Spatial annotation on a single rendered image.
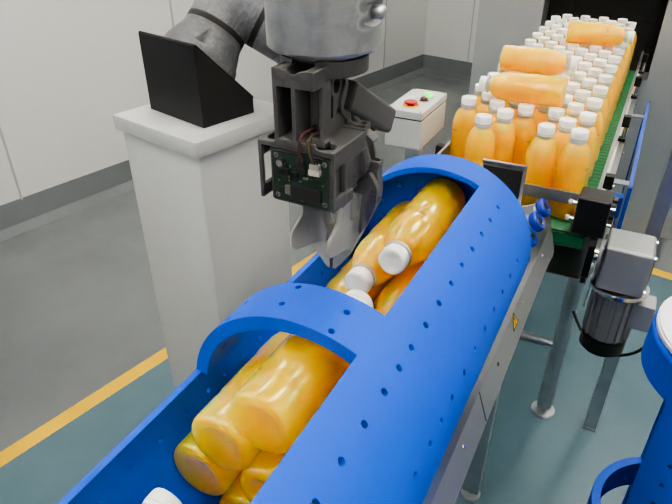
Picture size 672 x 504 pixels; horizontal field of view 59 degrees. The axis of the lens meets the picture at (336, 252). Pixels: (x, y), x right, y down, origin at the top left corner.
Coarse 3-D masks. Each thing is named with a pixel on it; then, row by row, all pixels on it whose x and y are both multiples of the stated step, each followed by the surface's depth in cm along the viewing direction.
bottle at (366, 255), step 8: (408, 200) 97; (392, 208) 96; (400, 208) 94; (384, 216) 95; (392, 216) 92; (384, 224) 90; (376, 232) 88; (384, 232) 88; (368, 240) 86; (376, 240) 86; (360, 248) 86; (368, 248) 85; (376, 248) 85; (360, 256) 84; (368, 256) 84; (376, 256) 84; (352, 264) 86; (360, 264) 83; (368, 264) 84; (376, 264) 84; (376, 272) 84; (384, 272) 84; (376, 280) 83; (384, 280) 85
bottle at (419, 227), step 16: (432, 192) 87; (448, 192) 88; (416, 208) 83; (432, 208) 84; (448, 208) 86; (400, 224) 80; (416, 224) 80; (432, 224) 81; (448, 224) 85; (384, 240) 82; (400, 240) 79; (416, 240) 79; (432, 240) 81; (416, 256) 79
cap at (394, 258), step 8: (384, 248) 78; (392, 248) 77; (400, 248) 77; (384, 256) 78; (392, 256) 77; (400, 256) 77; (408, 256) 78; (384, 264) 78; (392, 264) 78; (400, 264) 77; (392, 272) 78; (400, 272) 78
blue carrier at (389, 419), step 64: (384, 192) 99; (448, 256) 70; (512, 256) 82; (256, 320) 58; (320, 320) 56; (384, 320) 58; (448, 320) 64; (192, 384) 66; (384, 384) 54; (448, 384) 61; (128, 448) 59; (320, 448) 46; (384, 448) 50
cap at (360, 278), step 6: (354, 270) 82; (360, 270) 82; (366, 270) 82; (348, 276) 82; (354, 276) 82; (360, 276) 81; (366, 276) 82; (372, 276) 83; (348, 282) 83; (354, 282) 83; (360, 282) 82; (366, 282) 82; (372, 282) 82; (348, 288) 84; (354, 288) 83; (360, 288) 83; (366, 288) 82
